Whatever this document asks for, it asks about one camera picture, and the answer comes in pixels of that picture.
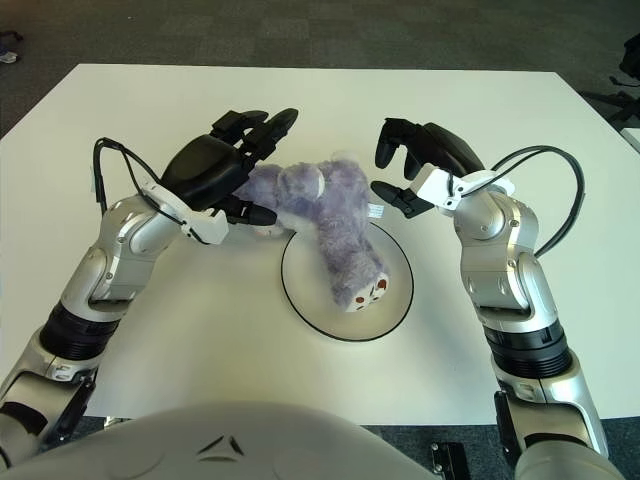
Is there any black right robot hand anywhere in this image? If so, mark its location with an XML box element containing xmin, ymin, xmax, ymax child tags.
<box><xmin>370</xmin><ymin>117</ymin><xmax>486</xmax><ymax>220</ymax></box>

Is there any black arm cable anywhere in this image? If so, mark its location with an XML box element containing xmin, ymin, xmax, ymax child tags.
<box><xmin>88</xmin><ymin>137</ymin><xmax>194</xmax><ymax>224</ymax></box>
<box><xmin>492</xmin><ymin>145</ymin><xmax>586</xmax><ymax>259</ymax></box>

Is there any black bracket with screws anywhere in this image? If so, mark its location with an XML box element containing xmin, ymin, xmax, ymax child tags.
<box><xmin>430</xmin><ymin>440</ymin><xmax>470</xmax><ymax>480</ymax></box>

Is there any black tripod stand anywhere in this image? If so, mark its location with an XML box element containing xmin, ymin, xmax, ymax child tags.
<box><xmin>579</xmin><ymin>37</ymin><xmax>640</xmax><ymax>124</ymax></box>

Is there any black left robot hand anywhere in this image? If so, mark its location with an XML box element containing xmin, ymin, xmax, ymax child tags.
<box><xmin>158</xmin><ymin>107</ymin><xmax>300</xmax><ymax>226</ymax></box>

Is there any white plate with black rim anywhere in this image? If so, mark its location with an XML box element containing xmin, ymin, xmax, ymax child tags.
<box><xmin>279</xmin><ymin>219</ymin><xmax>415</xmax><ymax>343</ymax></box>

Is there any purple plush bunny doll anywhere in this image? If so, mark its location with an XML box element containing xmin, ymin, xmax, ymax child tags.
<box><xmin>234</xmin><ymin>148</ymin><xmax>391</xmax><ymax>314</ymax></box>

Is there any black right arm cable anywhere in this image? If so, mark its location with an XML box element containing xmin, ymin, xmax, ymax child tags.
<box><xmin>492</xmin><ymin>145</ymin><xmax>586</xmax><ymax>259</ymax></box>

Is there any silver robot torso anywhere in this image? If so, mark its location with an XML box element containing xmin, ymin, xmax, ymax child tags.
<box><xmin>9</xmin><ymin>402</ymin><xmax>436</xmax><ymax>480</ymax></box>

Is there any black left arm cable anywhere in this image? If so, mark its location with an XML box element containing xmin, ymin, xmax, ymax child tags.
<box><xmin>88</xmin><ymin>137</ymin><xmax>194</xmax><ymax>224</ymax></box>

